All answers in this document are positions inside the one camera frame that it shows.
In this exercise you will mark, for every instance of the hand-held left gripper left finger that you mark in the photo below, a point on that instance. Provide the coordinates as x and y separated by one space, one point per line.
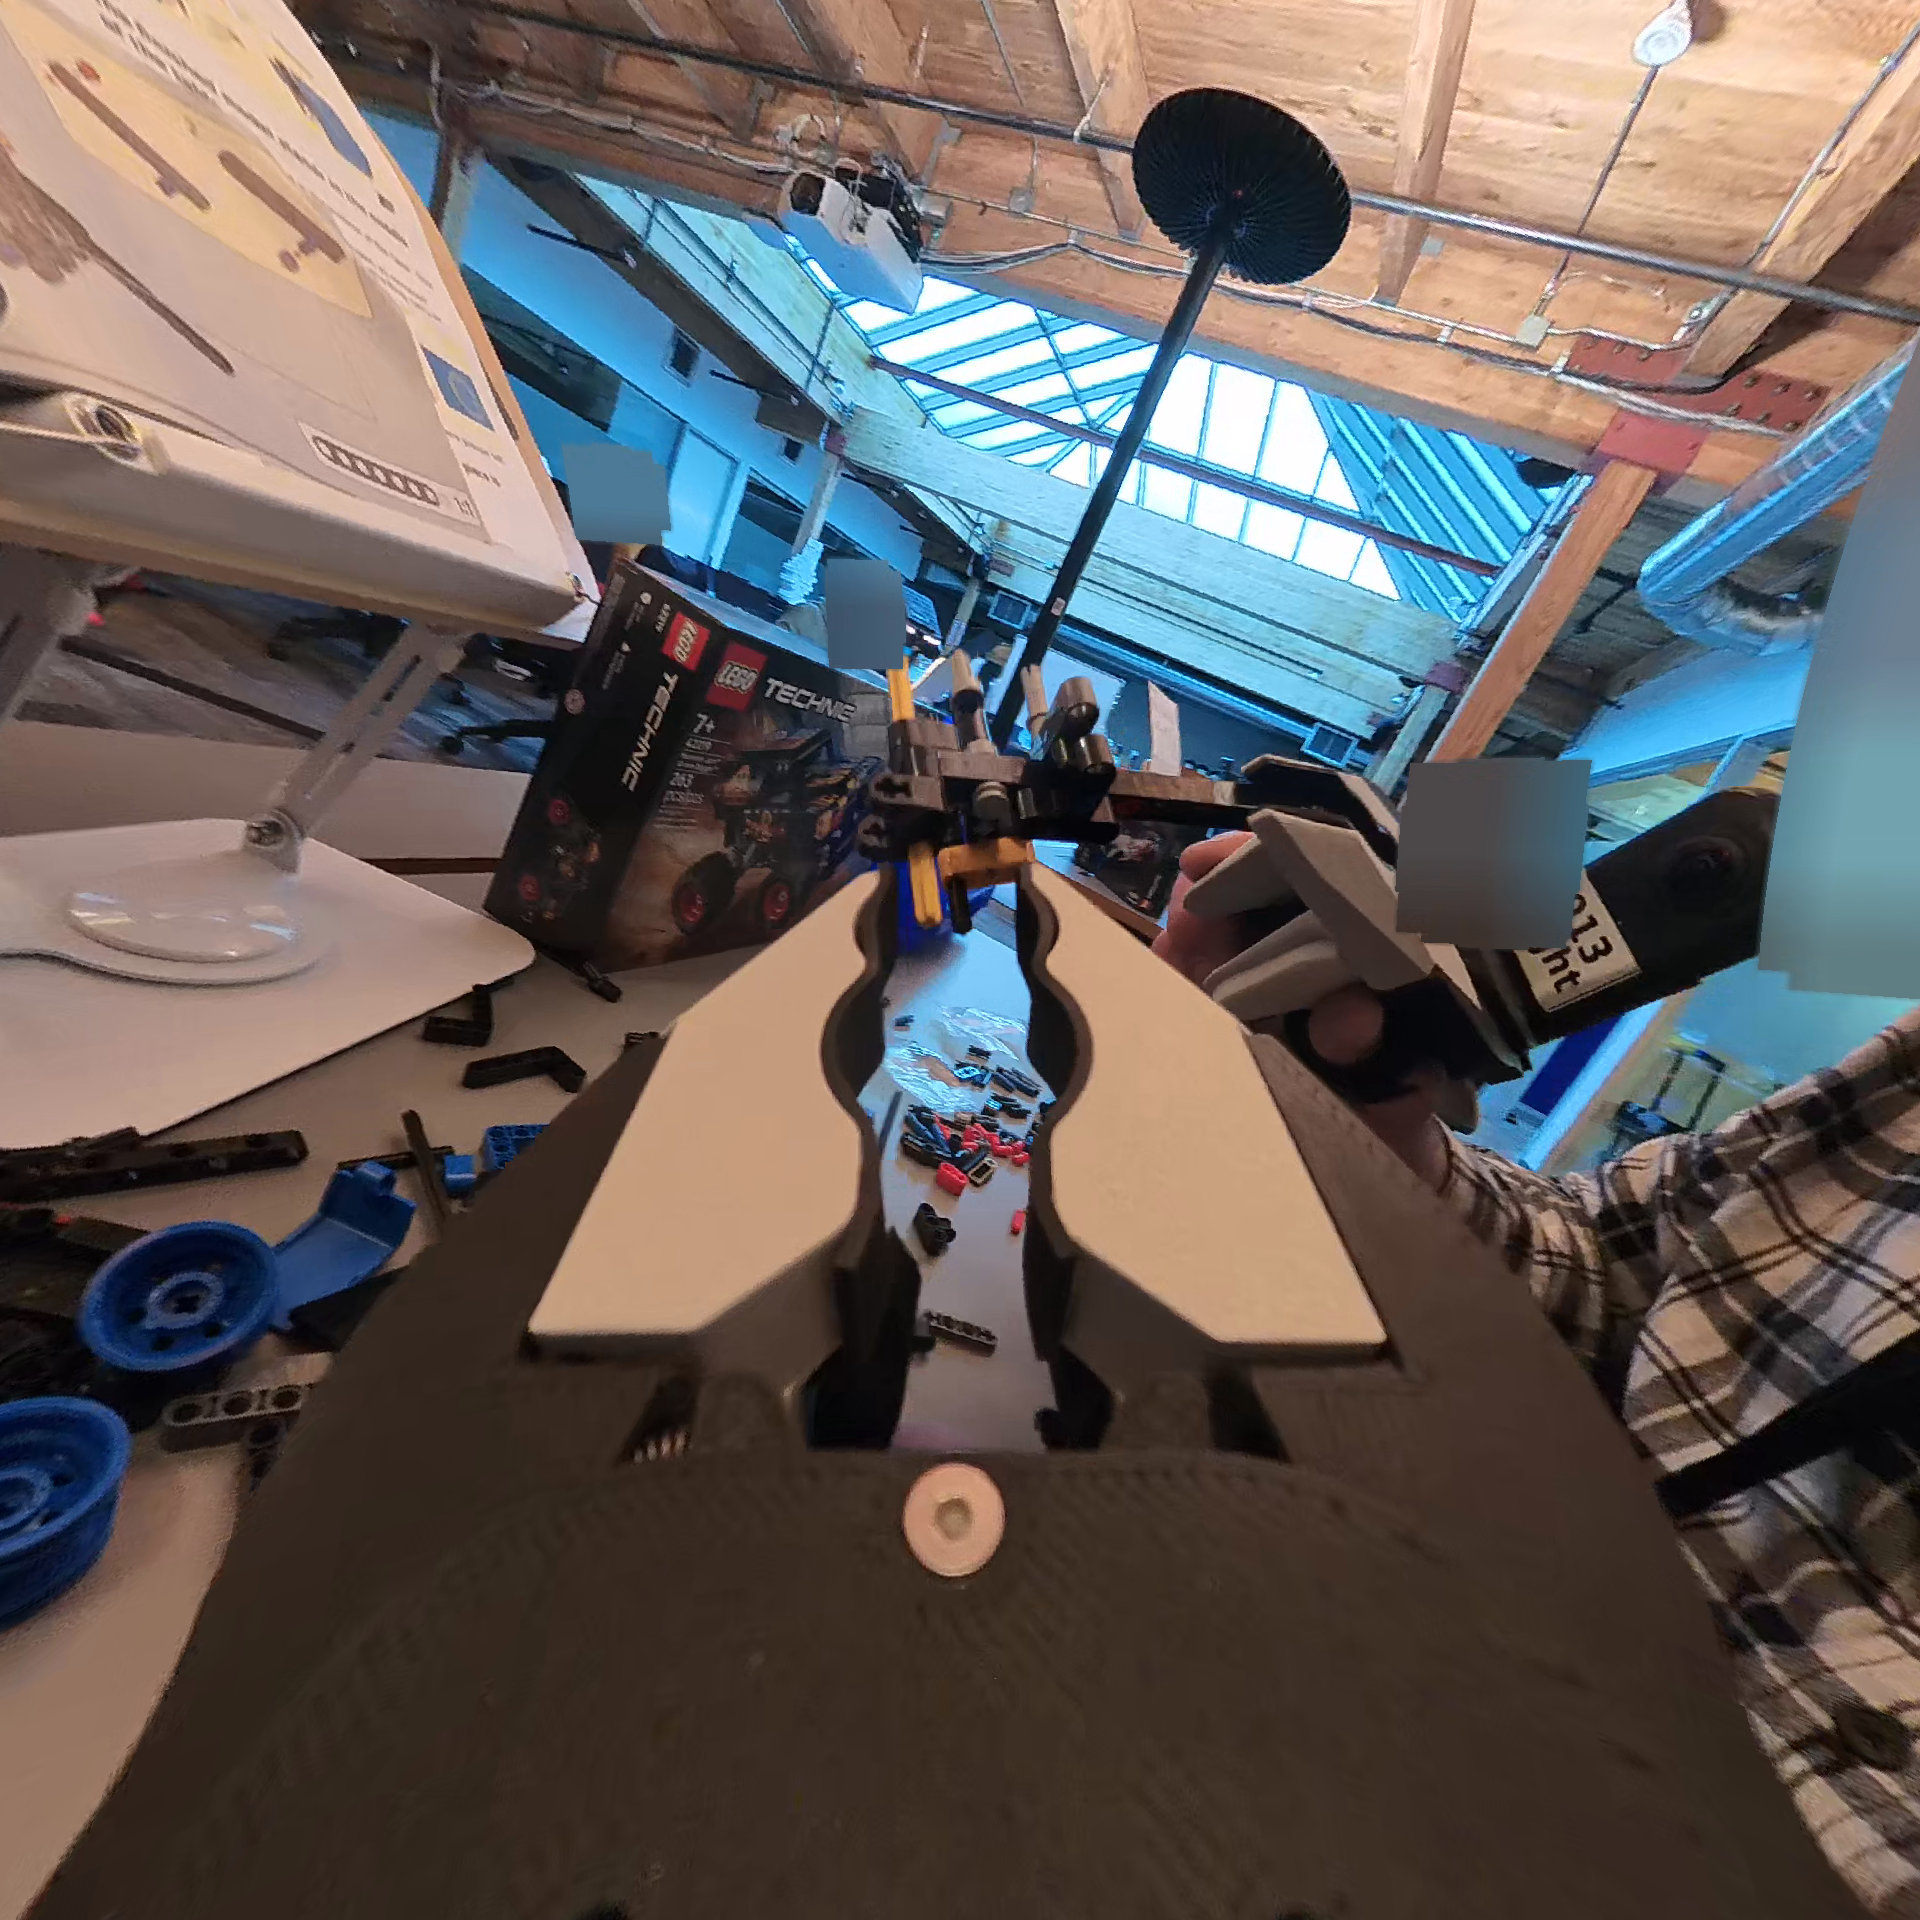
704 1184

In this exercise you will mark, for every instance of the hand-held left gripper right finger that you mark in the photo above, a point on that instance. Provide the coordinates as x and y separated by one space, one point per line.
1201 1184

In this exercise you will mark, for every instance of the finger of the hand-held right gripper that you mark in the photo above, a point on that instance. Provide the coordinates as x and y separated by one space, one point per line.
1320 787
1336 886

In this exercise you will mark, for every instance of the toy brick assembly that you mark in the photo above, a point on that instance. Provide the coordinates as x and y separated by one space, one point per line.
1049 787

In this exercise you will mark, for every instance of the instruction booklet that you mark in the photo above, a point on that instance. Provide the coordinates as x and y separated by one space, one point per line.
225 300

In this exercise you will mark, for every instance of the person's right forearm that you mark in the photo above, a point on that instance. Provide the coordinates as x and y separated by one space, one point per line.
1723 1277

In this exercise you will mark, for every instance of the grey desk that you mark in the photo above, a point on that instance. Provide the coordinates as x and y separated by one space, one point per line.
984 1277

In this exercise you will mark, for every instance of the person's right hand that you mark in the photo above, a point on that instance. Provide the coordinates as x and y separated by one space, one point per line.
1342 1036

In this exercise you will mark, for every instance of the black angled toy beam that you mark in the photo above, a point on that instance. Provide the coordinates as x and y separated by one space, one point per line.
458 1020
523 1069

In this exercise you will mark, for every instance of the black toy connector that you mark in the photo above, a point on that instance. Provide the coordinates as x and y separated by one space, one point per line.
936 1229

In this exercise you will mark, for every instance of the pile of small toy pieces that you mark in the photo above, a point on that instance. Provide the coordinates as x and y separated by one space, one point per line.
961 1141

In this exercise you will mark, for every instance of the blue curved toy panel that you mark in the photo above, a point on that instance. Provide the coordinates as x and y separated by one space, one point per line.
353 1231

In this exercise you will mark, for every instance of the black building toy box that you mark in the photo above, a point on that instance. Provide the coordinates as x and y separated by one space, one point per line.
645 811

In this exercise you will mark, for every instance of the white book stand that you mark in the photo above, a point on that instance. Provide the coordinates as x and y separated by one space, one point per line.
376 960

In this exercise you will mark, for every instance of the heap of black blue beams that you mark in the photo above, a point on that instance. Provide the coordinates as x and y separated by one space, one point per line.
225 1413

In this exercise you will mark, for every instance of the blue toy wheel hub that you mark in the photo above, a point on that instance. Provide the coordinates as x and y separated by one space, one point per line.
182 1305
43 1500

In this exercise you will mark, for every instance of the black pole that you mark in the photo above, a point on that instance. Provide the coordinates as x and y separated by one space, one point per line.
1245 189

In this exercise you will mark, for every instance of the silver air duct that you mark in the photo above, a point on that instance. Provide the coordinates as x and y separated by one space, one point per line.
1723 541

